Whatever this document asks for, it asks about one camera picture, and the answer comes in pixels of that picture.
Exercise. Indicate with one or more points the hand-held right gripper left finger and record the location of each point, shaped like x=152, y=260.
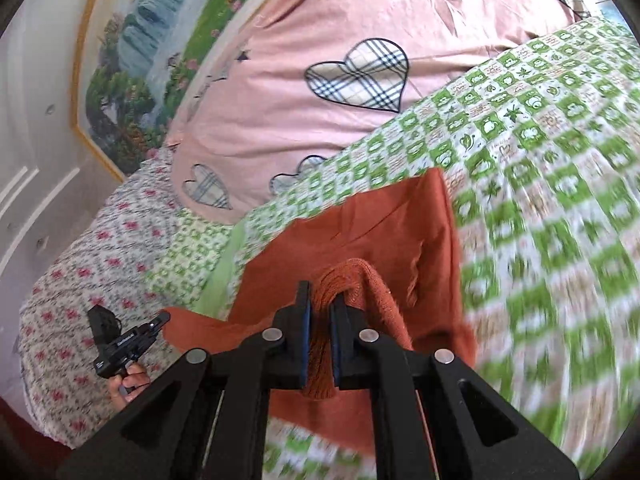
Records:
x=303, y=332

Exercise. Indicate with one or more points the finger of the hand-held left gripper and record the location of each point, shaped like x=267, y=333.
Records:
x=157, y=321

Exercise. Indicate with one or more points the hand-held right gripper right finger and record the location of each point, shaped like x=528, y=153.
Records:
x=336, y=340

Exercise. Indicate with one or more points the rust orange knit sweater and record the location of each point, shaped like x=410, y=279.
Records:
x=360, y=240

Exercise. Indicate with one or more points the person's left hand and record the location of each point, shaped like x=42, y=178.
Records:
x=127, y=382

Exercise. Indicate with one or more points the white floral bed sheet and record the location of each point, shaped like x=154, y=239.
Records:
x=100, y=270

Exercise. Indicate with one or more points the green checkered printed blanket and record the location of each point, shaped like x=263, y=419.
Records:
x=525, y=200

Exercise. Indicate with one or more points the pink quilt with plaid hearts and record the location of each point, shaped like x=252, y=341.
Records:
x=350, y=70

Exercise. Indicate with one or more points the landscape wall painting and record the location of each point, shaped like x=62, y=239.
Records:
x=150, y=45

